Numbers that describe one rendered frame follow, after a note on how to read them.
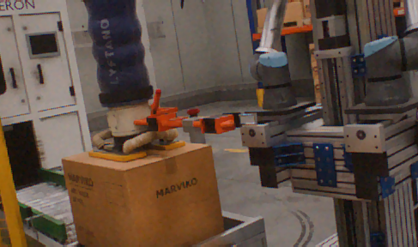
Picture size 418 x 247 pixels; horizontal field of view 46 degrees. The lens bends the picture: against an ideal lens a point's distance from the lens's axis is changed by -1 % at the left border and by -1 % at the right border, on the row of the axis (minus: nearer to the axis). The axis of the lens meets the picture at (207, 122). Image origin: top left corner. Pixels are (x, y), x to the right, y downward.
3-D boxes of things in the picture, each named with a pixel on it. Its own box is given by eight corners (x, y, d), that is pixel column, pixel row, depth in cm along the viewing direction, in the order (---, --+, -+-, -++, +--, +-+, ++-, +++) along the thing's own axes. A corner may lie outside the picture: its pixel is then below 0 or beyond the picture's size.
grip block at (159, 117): (146, 131, 188) (143, 117, 187) (167, 126, 194) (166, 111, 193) (158, 132, 181) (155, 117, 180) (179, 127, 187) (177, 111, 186)
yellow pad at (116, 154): (88, 156, 214) (86, 145, 213) (109, 151, 220) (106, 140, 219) (124, 162, 187) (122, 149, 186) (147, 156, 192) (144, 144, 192)
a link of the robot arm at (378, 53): (366, 76, 182) (362, 39, 180) (404, 71, 178) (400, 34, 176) (366, 79, 171) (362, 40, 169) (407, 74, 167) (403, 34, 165)
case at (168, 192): (77, 242, 226) (60, 158, 220) (150, 215, 250) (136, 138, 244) (143, 276, 178) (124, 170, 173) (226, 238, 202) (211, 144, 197)
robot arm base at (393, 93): (378, 99, 186) (374, 74, 185) (416, 98, 175) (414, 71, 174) (357, 106, 177) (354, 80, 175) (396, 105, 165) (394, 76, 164)
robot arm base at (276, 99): (277, 104, 223) (274, 81, 222) (304, 102, 212) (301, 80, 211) (255, 110, 213) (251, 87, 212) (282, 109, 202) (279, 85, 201)
